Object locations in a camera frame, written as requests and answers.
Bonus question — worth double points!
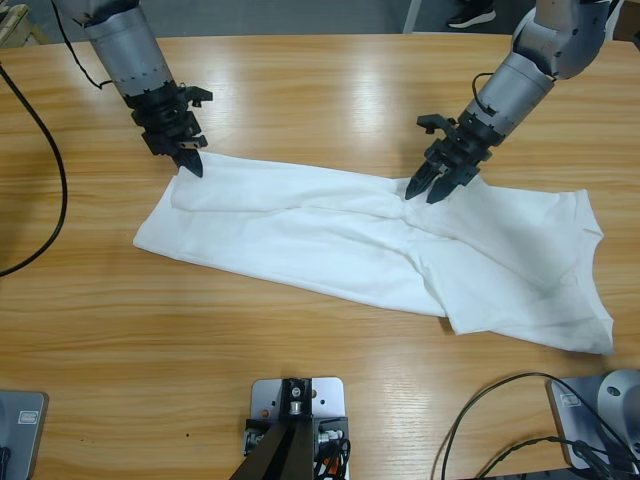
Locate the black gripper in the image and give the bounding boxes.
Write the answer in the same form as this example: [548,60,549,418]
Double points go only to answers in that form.
[404,112,504,205]
[124,82,208,179]

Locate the white t-shirt with black logo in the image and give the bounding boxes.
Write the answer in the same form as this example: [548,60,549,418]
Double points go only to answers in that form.
[133,149,615,356]

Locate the black sneaker with white sole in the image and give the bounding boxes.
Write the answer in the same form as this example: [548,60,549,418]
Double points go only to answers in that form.
[445,0,497,29]

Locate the white metal pole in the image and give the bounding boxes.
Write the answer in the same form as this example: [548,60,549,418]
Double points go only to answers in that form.
[402,0,422,32]

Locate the wooden pallet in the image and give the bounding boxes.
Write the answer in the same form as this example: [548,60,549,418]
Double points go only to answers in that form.
[0,2,51,49]

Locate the white bag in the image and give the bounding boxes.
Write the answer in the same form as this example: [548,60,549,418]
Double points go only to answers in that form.
[602,0,626,41]

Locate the black clamp with silver knob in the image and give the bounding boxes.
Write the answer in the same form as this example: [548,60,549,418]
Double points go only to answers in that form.
[243,418,274,457]
[312,414,351,469]

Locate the black gripper side bracket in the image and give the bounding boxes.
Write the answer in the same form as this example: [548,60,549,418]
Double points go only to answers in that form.
[416,114,460,137]
[178,84,214,108]

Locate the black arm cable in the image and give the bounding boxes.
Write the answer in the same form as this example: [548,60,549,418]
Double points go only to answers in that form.
[471,72,497,115]
[52,0,117,91]

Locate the thick black curved cable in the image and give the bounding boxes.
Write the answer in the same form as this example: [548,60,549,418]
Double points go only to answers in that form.
[0,62,69,279]

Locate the white mount block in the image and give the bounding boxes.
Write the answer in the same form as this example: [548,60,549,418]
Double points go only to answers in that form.
[249,377,351,480]

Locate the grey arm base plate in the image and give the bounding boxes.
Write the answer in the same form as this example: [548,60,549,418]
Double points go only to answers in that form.
[0,390,50,480]
[545,375,640,472]

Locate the thin dark cable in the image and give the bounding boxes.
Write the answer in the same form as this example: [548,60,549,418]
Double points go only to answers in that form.
[469,437,601,480]

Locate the black and orange cable bundle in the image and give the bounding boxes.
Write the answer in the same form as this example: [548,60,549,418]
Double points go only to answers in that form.
[314,439,354,480]

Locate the dark camera post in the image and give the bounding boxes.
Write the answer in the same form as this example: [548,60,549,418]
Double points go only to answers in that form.
[233,378,317,480]

